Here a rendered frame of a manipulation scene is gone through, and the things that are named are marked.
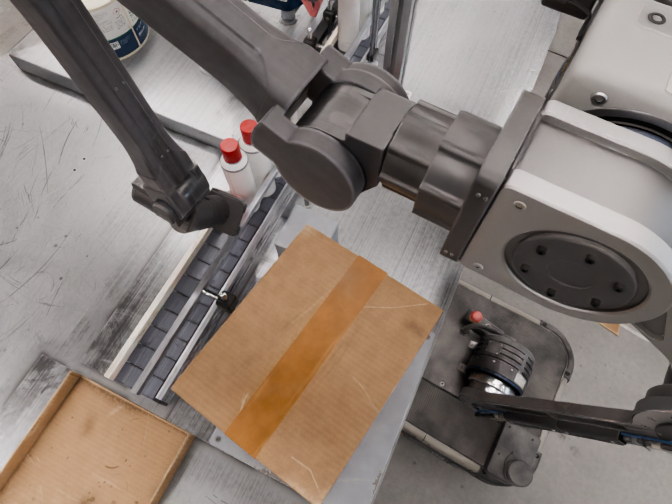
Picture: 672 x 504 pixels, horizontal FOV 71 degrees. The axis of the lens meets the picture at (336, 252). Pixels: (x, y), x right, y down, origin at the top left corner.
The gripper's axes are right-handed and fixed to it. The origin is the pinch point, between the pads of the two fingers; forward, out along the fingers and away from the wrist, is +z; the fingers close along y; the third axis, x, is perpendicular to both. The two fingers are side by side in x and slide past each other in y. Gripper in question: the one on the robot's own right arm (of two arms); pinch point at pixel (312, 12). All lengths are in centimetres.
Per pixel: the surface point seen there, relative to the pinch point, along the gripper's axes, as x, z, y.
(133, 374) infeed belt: 5, 14, 84
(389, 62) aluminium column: 19.9, 5.1, 1.4
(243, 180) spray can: 8.3, 1.2, 45.4
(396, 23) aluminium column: 20.1, -4.5, 0.5
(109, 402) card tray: 2, 19, 90
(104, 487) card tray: 10, 19, 102
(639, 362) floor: 130, 102, 0
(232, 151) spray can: 7.5, -6.6, 45.0
